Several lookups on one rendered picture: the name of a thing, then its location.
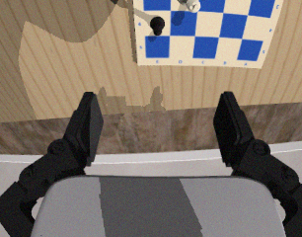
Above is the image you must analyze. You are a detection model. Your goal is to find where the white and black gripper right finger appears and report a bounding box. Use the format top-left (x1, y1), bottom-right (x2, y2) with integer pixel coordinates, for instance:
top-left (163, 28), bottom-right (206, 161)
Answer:
top-left (213, 92), bottom-right (302, 237)

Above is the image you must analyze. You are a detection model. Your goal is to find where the white chess king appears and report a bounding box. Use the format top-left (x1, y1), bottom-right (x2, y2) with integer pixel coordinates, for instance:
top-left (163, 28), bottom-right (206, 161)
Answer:
top-left (179, 0), bottom-right (200, 13)

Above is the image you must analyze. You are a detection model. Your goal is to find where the blue and white chessboard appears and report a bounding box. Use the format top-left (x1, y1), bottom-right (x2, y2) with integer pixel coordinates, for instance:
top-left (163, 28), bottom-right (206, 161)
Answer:
top-left (133, 0), bottom-right (283, 69)

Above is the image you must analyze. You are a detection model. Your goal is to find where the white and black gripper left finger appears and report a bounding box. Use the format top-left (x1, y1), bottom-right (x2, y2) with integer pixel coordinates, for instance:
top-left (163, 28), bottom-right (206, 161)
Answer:
top-left (0, 92), bottom-right (104, 237)

